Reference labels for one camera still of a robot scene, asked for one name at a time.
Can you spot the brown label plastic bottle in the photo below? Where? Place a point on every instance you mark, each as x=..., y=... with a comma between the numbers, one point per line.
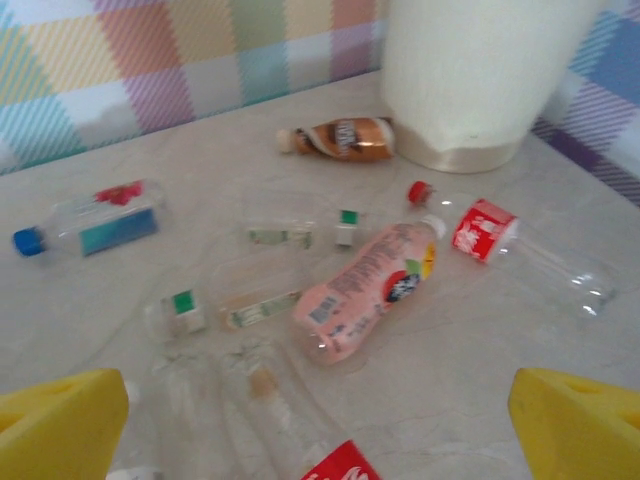
x=345, y=140

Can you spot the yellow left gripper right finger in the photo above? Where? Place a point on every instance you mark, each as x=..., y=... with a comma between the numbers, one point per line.
x=585, y=435

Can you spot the clear bottle red label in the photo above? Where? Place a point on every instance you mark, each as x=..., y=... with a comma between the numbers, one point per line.
x=345, y=465

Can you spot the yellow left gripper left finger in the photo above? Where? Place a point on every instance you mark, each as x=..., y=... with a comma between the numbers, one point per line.
x=55, y=430

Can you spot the blue and red carton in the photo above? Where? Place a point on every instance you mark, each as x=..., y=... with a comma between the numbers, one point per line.
x=115, y=230

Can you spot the clear bottle green seal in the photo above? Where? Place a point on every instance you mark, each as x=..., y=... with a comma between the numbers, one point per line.
x=280, y=237
x=260, y=310

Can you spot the pink label plastic bottle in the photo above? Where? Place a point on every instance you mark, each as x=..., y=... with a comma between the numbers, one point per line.
x=355, y=295

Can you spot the cream plastic bin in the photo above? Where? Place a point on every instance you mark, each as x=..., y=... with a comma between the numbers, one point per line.
x=470, y=75

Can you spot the red label bottle red cap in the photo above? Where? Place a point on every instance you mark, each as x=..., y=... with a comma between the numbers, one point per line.
x=482, y=230

